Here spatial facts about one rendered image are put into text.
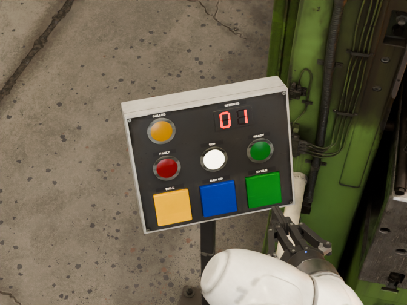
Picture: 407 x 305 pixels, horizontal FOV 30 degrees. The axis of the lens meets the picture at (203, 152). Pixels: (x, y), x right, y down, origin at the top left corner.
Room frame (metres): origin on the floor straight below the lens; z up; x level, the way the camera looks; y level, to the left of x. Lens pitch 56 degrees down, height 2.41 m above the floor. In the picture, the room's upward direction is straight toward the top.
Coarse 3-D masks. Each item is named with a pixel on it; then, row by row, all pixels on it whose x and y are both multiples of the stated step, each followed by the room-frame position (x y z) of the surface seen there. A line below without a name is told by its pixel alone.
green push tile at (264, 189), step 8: (256, 176) 0.87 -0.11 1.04; (264, 176) 0.87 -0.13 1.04; (272, 176) 0.87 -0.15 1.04; (248, 184) 0.85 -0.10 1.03; (256, 184) 0.85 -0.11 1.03; (264, 184) 0.86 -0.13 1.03; (272, 184) 0.86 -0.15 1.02; (248, 192) 0.84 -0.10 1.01; (256, 192) 0.84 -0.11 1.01; (264, 192) 0.84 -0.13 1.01; (272, 192) 0.85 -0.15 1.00; (280, 192) 0.85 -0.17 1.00; (248, 200) 0.83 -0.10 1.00; (256, 200) 0.83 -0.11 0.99; (264, 200) 0.83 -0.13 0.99; (272, 200) 0.84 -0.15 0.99; (280, 200) 0.84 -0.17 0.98
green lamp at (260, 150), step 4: (256, 144) 0.90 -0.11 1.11; (260, 144) 0.90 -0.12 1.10; (264, 144) 0.91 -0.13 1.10; (252, 148) 0.90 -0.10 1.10; (256, 148) 0.90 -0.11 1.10; (260, 148) 0.90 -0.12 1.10; (264, 148) 0.90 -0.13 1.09; (268, 148) 0.90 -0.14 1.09; (252, 152) 0.89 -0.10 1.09; (256, 152) 0.89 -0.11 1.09; (260, 152) 0.89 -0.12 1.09; (264, 152) 0.90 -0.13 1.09; (268, 152) 0.90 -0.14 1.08; (252, 156) 0.89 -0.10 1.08; (256, 156) 0.89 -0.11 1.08; (260, 156) 0.89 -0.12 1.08; (264, 156) 0.89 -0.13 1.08
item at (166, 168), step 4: (164, 160) 0.86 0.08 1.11; (168, 160) 0.86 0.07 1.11; (172, 160) 0.87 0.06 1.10; (160, 164) 0.86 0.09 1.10; (164, 164) 0.86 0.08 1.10; (168, 164) 0.86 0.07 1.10; (172, 164) 0.86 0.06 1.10; (176, 164) 0.86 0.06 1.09; (156, 168) 0.85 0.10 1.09; (160, 168) 0.85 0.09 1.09; (164, 168) 0.85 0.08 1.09; (168, 168) 0.85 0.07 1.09; (172, 168) 0.86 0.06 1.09; (176, 168) 0.86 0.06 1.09; (160, 172) 0.85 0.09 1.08; (164, 172) 0.85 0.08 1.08; (168, 172) 0.85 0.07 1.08; (172, 172) 0.85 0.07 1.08; (160, 176) 0.84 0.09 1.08; (164, 176) 0.84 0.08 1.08; (168, 176) 0.85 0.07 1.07
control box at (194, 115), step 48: (192, 96) 0.97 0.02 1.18; (240, 96) 0.96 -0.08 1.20; (144, 144) 0.88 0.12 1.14; (192, 144) 0.89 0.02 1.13; (240, 144) 0.90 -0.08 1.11; (288, 144) 0.91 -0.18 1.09; (144, 192) 0.82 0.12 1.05; (192, 192) 0.83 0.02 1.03; (240, 192) 0.84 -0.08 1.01; (288, 192) 0.85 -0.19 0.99
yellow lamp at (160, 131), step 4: (156, 124) 0.90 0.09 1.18; (160, 124) 0.90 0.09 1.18; (164, 124) 0.90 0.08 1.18; (168, 124) 0.91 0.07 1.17; (152, 128) 0.90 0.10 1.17; (156, 128) 0.90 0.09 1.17; (160, 128) 0.90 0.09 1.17; (164, 128) 0.90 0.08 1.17; (168, 128) 0.90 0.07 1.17; (152, 132) 0.89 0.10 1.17; (156, 132) 0.89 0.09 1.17; (160, 132) 0.89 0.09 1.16; (164, 132) 0.90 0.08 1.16; (168, 132) 0.90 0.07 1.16; (152, 136) 0.89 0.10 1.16; (156, 136) 0.89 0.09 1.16; (160, 136) 0.89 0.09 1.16; (164, 136) 0.89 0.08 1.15; (168, 136) 0.89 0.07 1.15; (160, 140) 0.89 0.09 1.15; (164, 140) 0.89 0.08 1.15
